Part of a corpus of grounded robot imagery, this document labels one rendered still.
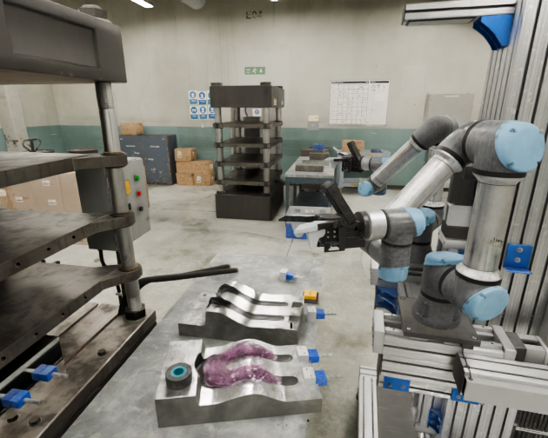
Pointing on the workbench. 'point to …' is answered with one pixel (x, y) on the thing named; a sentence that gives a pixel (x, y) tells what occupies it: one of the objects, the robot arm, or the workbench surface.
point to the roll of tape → (178, 376)
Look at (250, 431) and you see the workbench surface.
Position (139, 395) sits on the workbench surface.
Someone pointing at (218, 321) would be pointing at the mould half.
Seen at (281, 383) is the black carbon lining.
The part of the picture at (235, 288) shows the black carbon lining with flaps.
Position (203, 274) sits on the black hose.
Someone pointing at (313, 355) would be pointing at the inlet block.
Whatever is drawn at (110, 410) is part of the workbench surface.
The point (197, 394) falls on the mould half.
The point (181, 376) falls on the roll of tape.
